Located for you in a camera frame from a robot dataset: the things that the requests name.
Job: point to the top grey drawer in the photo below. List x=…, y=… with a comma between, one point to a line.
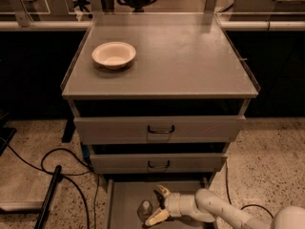
x=133, y=130

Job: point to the clear plastic water bottle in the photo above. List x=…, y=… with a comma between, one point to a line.
x=144, y=210

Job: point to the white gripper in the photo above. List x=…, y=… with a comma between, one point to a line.
x=172, y=204

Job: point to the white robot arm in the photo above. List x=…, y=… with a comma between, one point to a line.
x=206, y=206

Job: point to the drawer black handle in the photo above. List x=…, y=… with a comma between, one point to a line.
x=159, y=165
x=161, y=131

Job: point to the middle grey drawer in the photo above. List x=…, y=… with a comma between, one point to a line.
x=138, y=163

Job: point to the grey drawer cabinet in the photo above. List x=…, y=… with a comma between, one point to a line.
x=184, y=66

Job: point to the white horizontal rail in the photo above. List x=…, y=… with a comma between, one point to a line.
x=225, y=25

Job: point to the bottom grey open drawer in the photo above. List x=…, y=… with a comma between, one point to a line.
x=125, y=196

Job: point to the middle drawer black handle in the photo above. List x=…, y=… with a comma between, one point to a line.
x=159, y=165

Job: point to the white paper bowl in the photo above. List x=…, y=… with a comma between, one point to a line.
x=114, y=55

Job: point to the top drawer black handle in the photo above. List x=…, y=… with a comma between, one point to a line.
x=161, y=131

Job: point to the black bar on floor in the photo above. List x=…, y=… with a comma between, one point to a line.
x=44, y=211

